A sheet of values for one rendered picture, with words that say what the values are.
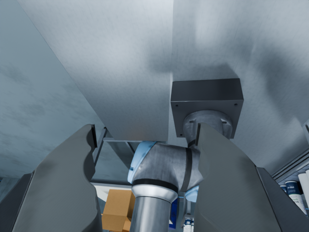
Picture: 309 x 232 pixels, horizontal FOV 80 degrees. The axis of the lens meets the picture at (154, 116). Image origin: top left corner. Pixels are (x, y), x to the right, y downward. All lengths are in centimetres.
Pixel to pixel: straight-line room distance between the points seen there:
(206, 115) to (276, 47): 24
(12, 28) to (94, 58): 142
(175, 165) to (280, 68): 38
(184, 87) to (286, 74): 28
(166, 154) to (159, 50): 28
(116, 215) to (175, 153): 167
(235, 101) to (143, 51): 29
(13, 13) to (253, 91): 170
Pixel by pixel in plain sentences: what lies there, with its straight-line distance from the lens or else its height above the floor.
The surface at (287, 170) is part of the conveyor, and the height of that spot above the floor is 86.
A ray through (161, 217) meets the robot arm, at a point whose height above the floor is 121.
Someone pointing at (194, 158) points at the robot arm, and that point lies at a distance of 48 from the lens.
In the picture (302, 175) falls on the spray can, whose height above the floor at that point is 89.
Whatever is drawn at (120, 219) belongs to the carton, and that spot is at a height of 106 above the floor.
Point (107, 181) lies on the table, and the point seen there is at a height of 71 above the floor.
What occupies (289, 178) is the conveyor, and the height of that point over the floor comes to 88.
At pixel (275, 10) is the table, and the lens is 52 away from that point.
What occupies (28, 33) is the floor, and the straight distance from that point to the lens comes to 192.
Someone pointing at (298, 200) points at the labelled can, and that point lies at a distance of 120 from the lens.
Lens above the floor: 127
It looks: 36 degrees down
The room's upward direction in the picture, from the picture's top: 171 degrees counter-clockwise
